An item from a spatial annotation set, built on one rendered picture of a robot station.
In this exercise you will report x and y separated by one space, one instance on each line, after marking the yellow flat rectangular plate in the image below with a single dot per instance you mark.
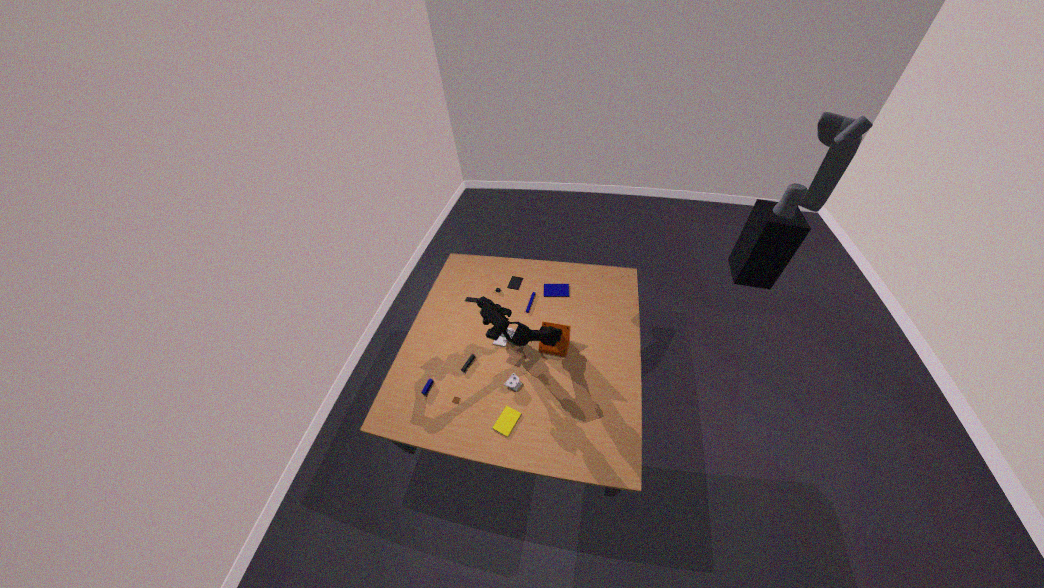
506 420

